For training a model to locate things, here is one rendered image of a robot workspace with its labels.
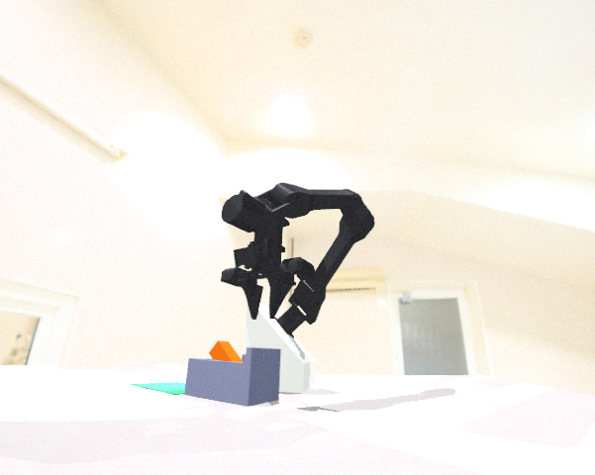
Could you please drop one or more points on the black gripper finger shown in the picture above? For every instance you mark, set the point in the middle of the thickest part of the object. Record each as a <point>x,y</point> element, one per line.
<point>253,293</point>
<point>279,288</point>

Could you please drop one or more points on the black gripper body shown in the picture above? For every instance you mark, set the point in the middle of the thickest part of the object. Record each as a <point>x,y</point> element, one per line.
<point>287,268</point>

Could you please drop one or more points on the orange l-shaped part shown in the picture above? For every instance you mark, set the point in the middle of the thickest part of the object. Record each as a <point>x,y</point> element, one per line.
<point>223,350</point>

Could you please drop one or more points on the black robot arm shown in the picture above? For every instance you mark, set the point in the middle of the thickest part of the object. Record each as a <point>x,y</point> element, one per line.
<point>265,213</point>

